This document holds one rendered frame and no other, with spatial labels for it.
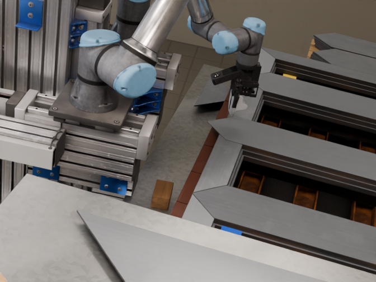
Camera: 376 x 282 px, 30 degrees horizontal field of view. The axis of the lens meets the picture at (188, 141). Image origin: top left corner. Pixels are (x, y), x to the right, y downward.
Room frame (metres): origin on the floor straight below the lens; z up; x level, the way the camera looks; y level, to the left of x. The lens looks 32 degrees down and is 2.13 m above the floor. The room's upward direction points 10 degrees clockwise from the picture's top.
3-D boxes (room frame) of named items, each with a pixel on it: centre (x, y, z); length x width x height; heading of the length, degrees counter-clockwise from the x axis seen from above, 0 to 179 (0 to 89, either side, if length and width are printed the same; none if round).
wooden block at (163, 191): (1.93, 0.05, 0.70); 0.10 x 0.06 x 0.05; 179
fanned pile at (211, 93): (2.75, -0.09, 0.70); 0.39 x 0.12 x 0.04; 171
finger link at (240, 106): (2.18, -0.15, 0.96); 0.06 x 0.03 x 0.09; 103
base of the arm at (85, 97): (1.89, 0.31, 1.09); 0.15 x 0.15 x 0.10
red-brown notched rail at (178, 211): (2.19, -0.09, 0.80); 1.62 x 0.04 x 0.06; 171
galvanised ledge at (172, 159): (2.40, 0.00, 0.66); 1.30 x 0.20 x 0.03; 171
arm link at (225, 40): (2.13, -0.07, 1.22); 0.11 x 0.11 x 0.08; 47
